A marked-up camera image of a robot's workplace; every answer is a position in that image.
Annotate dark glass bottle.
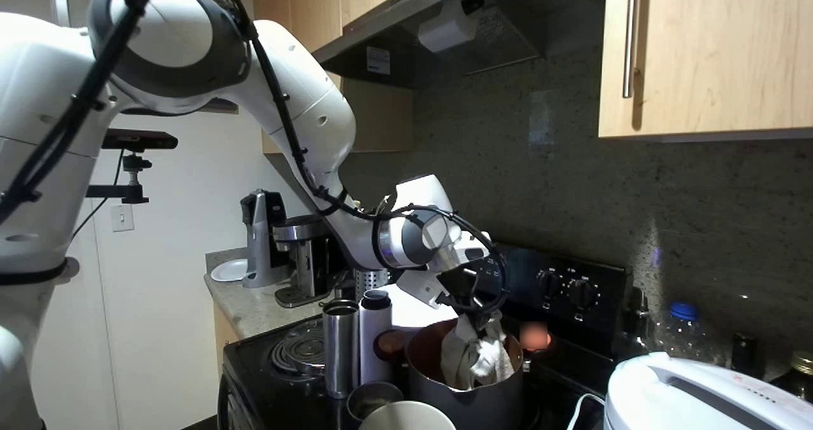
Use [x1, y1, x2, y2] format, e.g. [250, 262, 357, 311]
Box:
[625, 286, 659, 356]
[730, 332, 767, 375]

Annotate jar with gold lid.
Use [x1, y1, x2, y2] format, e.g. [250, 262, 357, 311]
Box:
[770, 350, 813, 400]

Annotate steel coffee maker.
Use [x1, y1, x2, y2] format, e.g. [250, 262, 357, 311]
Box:
[272, 215, 348, 309]

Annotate white rice cooker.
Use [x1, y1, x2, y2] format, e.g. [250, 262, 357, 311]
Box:
[603, 351, 813, 430]

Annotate coil burner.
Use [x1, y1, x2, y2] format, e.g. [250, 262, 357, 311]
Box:
[271, 320, 328, 375]

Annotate stove knob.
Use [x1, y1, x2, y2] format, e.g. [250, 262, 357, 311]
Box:
[538, 269, 564, 301]
[568, 278, 598, 311]

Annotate white bowl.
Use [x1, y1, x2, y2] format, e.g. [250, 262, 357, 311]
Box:
[358, 400, 457, 430]

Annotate white cloth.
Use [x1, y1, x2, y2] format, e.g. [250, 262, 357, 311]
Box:
[440, 311, 517, 391]

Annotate wooden wall cabinet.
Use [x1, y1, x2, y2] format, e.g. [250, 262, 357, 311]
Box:
[250, 0, 439, 156]
[598, 0, 813, 141]

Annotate wall switch plate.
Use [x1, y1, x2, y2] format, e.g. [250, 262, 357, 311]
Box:
[111, 203, 136, 233]

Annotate grey countertop appliance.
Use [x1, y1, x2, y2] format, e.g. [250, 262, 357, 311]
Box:
[239, 189, 288, 290]

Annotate white bottle with black lid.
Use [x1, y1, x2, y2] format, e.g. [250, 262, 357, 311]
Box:
[358, 288, 395, 386]

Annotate range hood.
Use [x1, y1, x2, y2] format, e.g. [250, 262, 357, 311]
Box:
[311, 0, 605, 91]

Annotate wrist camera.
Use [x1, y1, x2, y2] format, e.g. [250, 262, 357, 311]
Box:
[396, 269, 459, 310]

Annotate dark grey pot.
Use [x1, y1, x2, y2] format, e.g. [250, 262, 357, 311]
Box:
[405, 318, 527, 430]

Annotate white plate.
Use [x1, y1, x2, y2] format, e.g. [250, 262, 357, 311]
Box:
[210, 258, 249, 283]

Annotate steel tumbler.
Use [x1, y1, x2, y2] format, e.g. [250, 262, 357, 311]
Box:
[322, 299, 361, 400]

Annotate steel cabinet handle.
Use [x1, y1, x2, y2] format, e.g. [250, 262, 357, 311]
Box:
[622, 0, 642, 99]

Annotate camera on mount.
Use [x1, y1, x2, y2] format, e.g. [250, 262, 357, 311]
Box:
[85, 129, 179, 206]

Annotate clear bottle with blue cap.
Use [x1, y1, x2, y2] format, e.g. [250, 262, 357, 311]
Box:
[657, 301, 713, 362]

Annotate white cable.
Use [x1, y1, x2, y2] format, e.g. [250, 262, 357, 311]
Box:
[565, 393, 608, 430]

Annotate black stove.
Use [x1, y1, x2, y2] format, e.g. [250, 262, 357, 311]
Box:
[217, 242, 631, 430]

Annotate small steel cup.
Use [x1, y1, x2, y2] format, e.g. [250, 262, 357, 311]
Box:
[346, 381, 405, 425]

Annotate perforated steel utensil holder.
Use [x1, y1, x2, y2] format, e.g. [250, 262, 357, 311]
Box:
[353, 267, 390, 304]

